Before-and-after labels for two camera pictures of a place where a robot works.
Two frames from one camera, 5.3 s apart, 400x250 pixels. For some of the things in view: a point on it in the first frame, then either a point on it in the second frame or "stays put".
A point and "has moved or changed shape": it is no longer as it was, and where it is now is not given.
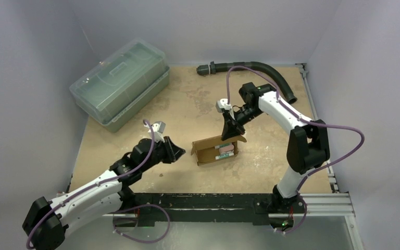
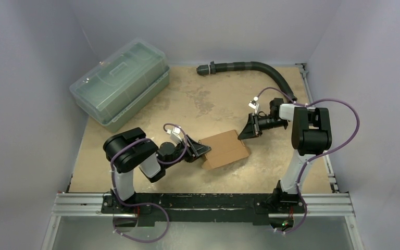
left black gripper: x=172 y=151 to x=198 y=149
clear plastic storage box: x=132 y=74 stays put
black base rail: x=205 y=203 stays put
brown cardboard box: x=213 y=149 has moved or changed shape
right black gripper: x=230 y=119 to x=253 y=123
